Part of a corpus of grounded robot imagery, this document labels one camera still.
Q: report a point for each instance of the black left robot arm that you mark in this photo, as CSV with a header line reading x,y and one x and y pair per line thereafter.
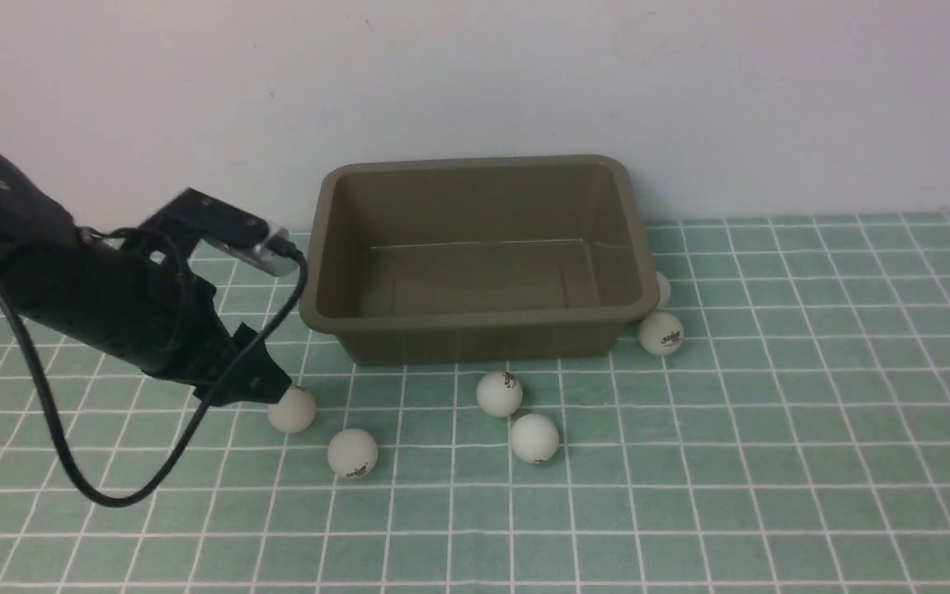
x,y
56,273

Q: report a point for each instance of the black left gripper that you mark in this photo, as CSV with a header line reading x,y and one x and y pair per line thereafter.
x,y
171,333

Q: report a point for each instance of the brown plastic bin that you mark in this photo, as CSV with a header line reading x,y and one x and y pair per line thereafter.
x,y
478,259

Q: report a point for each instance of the white DHS ping-pong ball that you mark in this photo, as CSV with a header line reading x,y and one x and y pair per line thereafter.
x,y
660,333

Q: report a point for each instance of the white ping-pong ball logo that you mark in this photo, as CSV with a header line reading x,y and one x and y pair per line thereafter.
x,y
499,394

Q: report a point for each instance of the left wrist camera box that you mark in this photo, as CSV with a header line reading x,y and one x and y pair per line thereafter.
x,y
194,216

